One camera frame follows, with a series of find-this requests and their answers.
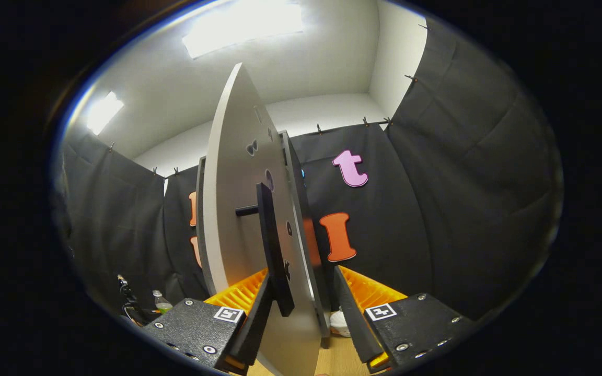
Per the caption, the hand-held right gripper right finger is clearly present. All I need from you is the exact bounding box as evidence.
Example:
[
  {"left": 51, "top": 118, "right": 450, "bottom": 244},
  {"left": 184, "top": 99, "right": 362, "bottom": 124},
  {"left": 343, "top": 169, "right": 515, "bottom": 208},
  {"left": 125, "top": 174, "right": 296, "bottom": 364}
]
[{"left": 332, "top": 265, "right": 477, "bottom": 374}]

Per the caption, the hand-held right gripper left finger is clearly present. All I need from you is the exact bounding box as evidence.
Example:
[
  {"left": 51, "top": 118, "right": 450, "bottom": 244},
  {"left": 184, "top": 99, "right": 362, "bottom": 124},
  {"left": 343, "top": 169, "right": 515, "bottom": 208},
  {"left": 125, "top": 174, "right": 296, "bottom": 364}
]
[{"left": 142, "top": 269, "right": 275, "bottom": 374}]

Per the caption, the clear bottle with green liquid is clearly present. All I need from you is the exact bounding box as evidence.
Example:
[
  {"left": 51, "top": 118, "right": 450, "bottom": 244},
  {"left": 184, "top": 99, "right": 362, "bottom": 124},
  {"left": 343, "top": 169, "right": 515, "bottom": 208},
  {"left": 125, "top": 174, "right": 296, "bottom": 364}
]
[{"left": 152, "top": 290, "right": 173, "bottom": 315}]

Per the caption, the black cabinet door handle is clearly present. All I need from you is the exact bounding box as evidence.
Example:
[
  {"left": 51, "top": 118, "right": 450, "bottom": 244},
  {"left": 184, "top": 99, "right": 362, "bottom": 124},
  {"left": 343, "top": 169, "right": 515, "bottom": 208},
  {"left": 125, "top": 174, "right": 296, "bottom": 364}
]
[{"left": 235, "top": 183, "right": 295, "bottom": 318}]

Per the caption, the beige cabinet door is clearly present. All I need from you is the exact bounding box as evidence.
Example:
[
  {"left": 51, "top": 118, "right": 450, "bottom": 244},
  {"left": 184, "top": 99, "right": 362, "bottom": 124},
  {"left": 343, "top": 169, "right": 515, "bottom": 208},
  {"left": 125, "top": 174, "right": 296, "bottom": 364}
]
[{"left": 204, "top": 63, "right": 322, "bottom": 376}]

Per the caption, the small white object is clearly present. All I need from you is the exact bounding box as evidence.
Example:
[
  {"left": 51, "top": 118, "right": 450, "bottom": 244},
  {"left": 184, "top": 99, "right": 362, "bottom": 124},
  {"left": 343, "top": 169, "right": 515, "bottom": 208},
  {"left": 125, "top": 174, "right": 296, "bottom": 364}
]
[{"left": 330, "top": 308, "right": 353, "bottom": 337}]

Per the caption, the black backdrop cloth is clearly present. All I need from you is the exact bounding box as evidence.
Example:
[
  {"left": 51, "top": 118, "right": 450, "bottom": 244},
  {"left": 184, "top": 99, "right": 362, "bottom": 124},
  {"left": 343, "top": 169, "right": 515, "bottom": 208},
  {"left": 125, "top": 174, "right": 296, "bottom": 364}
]
[{"left": 53, "top": 16, "right": 563, "bottom": 324}]

